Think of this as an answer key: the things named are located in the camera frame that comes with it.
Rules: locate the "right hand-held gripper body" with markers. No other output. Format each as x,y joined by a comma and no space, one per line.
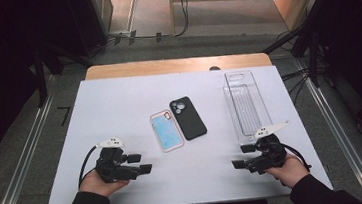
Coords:
269,155

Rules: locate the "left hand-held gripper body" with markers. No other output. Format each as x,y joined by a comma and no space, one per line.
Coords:
111,165

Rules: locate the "blue phone case pink rim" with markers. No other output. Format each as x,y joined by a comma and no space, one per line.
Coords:
167,131

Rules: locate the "clear plastic tray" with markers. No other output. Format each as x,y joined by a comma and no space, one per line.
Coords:
246,102

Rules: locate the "black phone case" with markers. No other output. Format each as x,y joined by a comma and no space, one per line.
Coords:
189,119

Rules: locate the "person's left hand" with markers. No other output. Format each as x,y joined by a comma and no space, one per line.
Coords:
98,185

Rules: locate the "person's right hand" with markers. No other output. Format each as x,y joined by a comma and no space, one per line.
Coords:
289,173

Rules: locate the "white board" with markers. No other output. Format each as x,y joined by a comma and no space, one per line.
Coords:
119,104

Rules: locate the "wooden table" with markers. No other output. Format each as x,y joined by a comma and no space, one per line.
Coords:
165,66

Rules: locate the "black stand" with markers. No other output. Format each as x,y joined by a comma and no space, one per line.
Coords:
41,82
313,55

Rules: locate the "black curtain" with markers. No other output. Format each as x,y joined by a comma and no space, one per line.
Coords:
1,65
353,31

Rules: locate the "metal floor rail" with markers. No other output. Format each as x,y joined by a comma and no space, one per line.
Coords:
343,140
24,164

